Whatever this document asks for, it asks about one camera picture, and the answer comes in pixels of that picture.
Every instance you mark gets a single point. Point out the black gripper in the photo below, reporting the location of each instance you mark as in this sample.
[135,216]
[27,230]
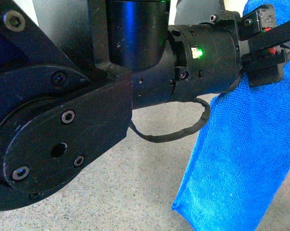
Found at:
[264,46]

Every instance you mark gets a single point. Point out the blue microfiber cloth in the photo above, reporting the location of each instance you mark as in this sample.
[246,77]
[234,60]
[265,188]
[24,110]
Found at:
[240,159]

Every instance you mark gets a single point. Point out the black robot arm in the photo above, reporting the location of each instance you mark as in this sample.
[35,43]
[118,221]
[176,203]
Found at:
[70,81]

